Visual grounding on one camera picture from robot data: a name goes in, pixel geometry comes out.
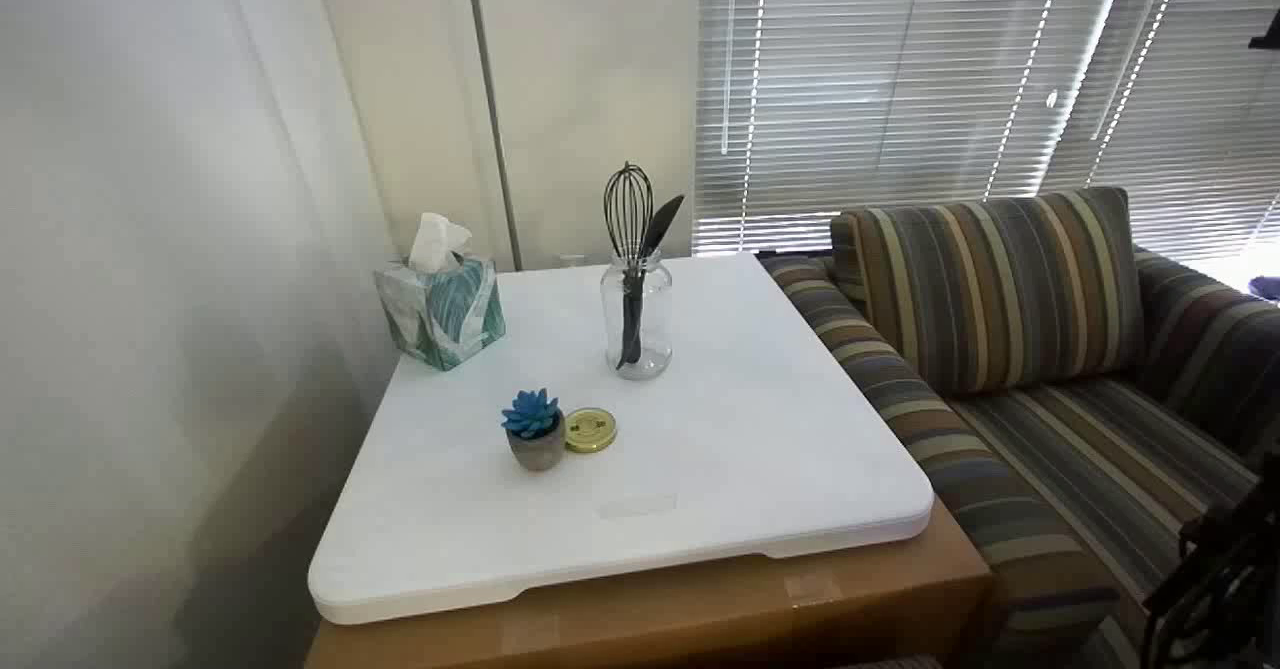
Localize brown cardboard box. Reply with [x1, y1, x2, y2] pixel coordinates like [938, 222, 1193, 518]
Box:
[303, 495, 995, 669]

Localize striped sofa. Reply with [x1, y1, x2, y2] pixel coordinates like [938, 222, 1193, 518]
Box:
[757, 186, 1280, 669]

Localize black ladle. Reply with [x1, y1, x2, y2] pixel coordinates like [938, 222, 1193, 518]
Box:
[616, 194, 687, 370]

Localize striped sofa cushion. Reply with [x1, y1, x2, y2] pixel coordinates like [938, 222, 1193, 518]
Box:
[829, 186, 1147, 398]

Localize teal patterned tissue box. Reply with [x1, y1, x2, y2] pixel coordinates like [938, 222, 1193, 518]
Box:
[373, 212, 507, 373]

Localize white window blinds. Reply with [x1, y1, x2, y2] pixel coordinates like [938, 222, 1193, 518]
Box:
[692, 0, 1280, 270]

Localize clear glass jar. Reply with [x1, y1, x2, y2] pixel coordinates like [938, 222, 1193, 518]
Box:
[600, 249, 674, 382]

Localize gold jar lid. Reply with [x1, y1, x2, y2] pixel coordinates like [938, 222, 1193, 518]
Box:
[564, 407, 618, 454]

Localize blue succulent in grey pot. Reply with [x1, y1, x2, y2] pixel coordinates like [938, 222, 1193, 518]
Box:
[500, 388, 568, 473]

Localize black wire whisk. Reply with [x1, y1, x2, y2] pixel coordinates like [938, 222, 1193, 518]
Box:
[603, 161, 655, 370]

